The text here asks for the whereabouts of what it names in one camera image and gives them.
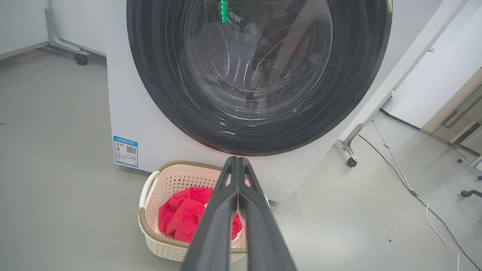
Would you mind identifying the white front-load washing machine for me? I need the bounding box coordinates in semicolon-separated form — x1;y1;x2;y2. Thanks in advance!
107;0;445;204

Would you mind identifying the white floor cable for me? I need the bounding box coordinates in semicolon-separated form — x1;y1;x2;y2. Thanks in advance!
371;119;462;271

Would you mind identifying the stainless steel washer drum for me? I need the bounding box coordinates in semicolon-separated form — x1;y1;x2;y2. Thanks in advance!
205;23;302;102

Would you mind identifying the blue energy label sticker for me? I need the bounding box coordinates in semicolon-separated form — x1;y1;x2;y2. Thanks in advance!
113;135;139;168

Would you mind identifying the red and white garment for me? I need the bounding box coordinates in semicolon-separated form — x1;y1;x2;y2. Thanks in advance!
158;187;243;243

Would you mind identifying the grey chair base with casters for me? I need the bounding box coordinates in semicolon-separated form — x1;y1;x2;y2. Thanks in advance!
458;154;482;198

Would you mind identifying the white partition stand with caster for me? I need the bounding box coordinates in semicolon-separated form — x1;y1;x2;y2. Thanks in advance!
341;0;471;168

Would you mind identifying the cream perforated laundry basket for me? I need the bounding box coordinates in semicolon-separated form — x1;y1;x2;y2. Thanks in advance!
138;161;271;263

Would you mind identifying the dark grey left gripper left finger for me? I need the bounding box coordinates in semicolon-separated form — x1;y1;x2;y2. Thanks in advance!
181;156;238;271

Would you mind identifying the beige wooden cabinet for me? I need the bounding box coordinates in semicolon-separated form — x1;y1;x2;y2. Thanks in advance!
421;68;482;155

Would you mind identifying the grey partition stand with caster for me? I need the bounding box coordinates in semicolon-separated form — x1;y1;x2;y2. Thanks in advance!
44;0;91;65

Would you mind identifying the black floor cable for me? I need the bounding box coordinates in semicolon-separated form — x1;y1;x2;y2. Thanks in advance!
358;134;482;271

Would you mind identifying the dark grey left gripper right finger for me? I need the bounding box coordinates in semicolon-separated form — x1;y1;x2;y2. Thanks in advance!
238;157;298;271

